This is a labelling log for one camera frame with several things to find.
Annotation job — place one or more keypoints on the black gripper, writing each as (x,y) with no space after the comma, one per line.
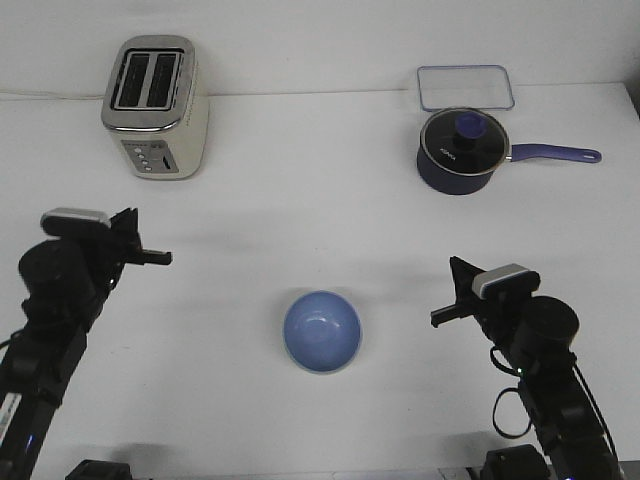
(112,249)
(495,316)

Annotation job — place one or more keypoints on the blue bowl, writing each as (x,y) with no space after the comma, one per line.
(322,332)

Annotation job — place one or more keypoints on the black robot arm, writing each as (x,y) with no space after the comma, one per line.
(69,277)
(531,335)

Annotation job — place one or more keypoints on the dark blue saucepan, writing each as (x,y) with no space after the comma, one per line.
(450,175)

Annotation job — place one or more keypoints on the silver two-slot toaster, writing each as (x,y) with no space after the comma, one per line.
(155,109)

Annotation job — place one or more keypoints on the glass lid with blue knob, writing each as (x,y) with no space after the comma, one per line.
(465,141)

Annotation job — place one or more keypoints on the clear container with blue rim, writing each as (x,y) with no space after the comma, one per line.
(485,87)

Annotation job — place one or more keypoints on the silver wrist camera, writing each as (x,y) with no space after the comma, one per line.
(74,222)
(489,282)

